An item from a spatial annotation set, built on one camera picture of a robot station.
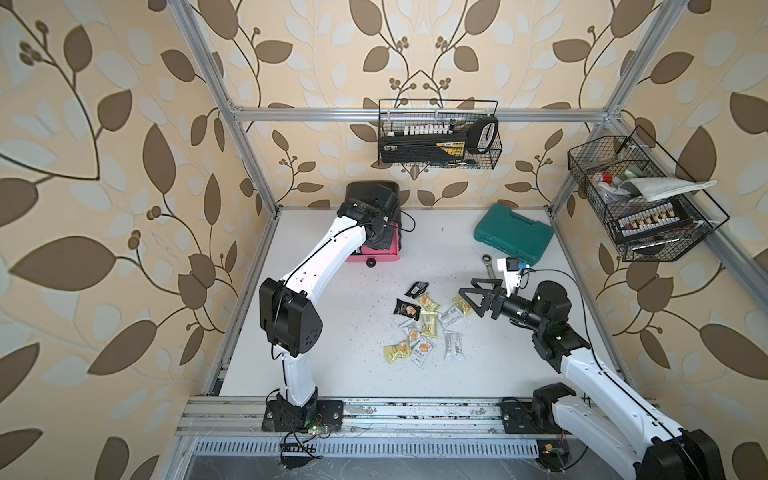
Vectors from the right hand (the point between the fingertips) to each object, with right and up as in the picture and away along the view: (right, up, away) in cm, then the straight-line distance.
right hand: (466, 287), depth 75 cm
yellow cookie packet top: (-8, -8, +18) cm, 21 cm away
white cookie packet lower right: (-1, -18, +9) cm, 21 cm away
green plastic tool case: (+26, +14, +33) cm, 44 cm away
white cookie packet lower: (-11, -19, +9) cm, 24 cm away
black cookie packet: (-14, -10, +17) cm, 24 cm away
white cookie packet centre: (-12, -15, +13) cm, 23 cm away
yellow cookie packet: (-8, -13, +13) cm, 20 cm away
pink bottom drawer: (-25, +7, +15) cm, 30 cm away
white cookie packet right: (-1, -11, +16) cm, 20 cm away
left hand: (-22, +13, +9) cm, 27 cm away
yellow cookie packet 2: (-17, -19, +7) cm, 27 cm away
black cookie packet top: (-11, -4, +19) cm, 23 cm away
